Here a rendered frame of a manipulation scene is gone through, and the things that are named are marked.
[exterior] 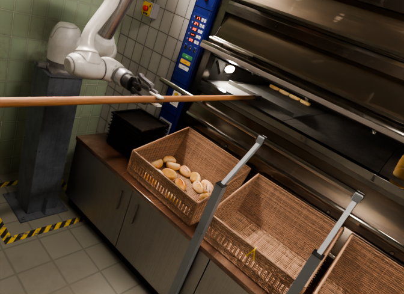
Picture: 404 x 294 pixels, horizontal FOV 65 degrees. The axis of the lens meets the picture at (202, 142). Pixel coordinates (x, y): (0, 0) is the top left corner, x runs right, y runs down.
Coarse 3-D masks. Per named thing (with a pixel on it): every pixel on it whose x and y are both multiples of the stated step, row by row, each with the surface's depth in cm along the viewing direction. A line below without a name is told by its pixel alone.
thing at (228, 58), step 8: (208, 48) 189; (224, 56) 183; (240, 64) 178; (248, 64) 175; (256, 72) 172; (264, 72) 170; (272, 80) 168; (280, 80) 165; (288, 88) 166; (296, 88) 161; (304, 96) 162; (312, 96) 157; (320, 104) 158; (328, 104) 152; (336, 112) 162; (344, 112) 149; (352, 120) 158; (360, 120) 145; (368, 120) 143; (368, 128) 157; (376, 128) 142; (384, 128) 140; (392, 136) 138; (400, 136) 137
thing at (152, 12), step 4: (144, 0) 225; (144, 4) 225; (148, 4) 223; (152, 4) 221; (156, 4) 224; (148, 8) 223; (152, 8) 222; (156, 8) 225; (144, 12) 226; (148, 12) 224; (152, 12) 224; (156, 12) 227; (148, 16) 224; (152, 16) 226; (156, 16) 229
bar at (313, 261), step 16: (160, 80) 184; (240, 128) 157; (256, 144) 151; (272, 144) 148; (240, 160) 148; (304, 160) 141; (320, 176) 136; (352, 192) 129; (208, 208) 146; (352, 208) 127; (208, 224) 150; (336, 224) 125; (192, 240) 154; (192, 256) 156; (320, 256) 119; (304, 272) 122; (176, 288) 165
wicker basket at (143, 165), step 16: (144, 144) 195; (160, 144) 205; (176, 144) 219; (208, 144) 211; (144, 160) 183; (192, 160) 215; (208, 160) 209; (224, 160) 203; (160, 176) 177; (208, 176) 208; (224, 176) 202; (240, 176) 188; (160, 192) 178; (176, 192) 171; (192, 192) 197; (224, 192) 182; (176, 208) 172; (192, 208) 164
